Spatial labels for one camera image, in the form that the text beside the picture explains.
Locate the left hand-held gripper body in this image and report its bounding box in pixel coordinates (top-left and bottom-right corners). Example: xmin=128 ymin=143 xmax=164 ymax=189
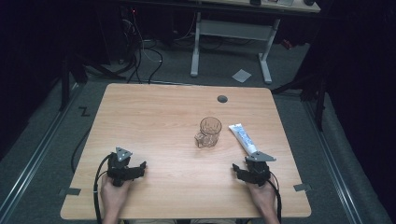
xmin=106 ymin=147 xmax=134 ymax=188

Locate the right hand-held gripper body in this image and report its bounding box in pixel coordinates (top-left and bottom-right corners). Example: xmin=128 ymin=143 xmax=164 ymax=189
xmin=244 ymin=150 xmax=277 ymax=188

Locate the white and blue toothpaste tube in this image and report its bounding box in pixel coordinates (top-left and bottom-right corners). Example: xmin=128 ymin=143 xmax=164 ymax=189
xmin=228 ymin=122 xmax=260 ymax=157

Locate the clear glass mug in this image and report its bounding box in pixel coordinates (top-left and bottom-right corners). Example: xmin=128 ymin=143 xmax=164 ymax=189
xmin=194 ymin=116 xmax=223 ymax=149

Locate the person's right hand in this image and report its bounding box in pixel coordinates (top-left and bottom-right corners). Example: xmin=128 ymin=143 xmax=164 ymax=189
xmin=246 ymin=178 xmax=277 ymax=217

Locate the person's left hand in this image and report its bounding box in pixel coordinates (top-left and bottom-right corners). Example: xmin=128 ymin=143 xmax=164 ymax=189
xmin=99 ymin=175 xmax=133 ymax=217

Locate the grey tape strip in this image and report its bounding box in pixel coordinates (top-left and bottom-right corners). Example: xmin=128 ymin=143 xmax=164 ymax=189
xmin=58 ymin=187 xmax=82 ymax=197
xmin=292 ymin=183 xmax=312 ymax=192

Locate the black metal stand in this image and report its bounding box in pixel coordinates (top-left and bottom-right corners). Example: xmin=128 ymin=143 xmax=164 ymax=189
xmin=271 ymin=73 xmax=330 ymax=132
xmin=58 ymin=52 xmax=127 ymax=112

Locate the grey sheet of paper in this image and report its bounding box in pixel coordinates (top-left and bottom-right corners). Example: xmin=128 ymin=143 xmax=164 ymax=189
xmin=231 ymin=68 xmax=252 ymax=84

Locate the white-framed wooden desk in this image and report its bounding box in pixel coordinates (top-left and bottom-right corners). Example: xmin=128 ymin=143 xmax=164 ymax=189
xmin=124 ymin=0 xmax=321 ymax=85

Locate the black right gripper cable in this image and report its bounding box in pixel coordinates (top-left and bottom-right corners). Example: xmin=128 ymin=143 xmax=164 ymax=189
xmin=266 ymin=173 xmax=283 ymax=224

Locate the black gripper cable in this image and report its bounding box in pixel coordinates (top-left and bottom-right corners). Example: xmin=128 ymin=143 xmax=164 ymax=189
xmin=266 ymin=173 xmax=283 ymax=224
xmin=92 ymin=153 xmax=113 ymax=224

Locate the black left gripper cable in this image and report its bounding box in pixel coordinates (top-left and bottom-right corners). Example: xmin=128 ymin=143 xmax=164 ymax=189
xmin=92 ymin=153 xmax=113 ymax=224

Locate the thin black floor cable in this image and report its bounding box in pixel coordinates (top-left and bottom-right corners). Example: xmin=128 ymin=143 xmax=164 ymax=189
xmin=70 ymin=125 xmax=93 ymax=175

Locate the metal floor rail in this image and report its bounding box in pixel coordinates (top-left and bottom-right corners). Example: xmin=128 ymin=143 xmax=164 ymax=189
xmin=0 ymin=82 xmax=82 ymax=218
xmin=302 ymin=101 xmax=364 ymax=224

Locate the bundle of floor cables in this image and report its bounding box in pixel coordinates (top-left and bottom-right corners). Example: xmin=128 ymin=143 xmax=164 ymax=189
xmin=120 ymin=7 xmax=164 ymax=85

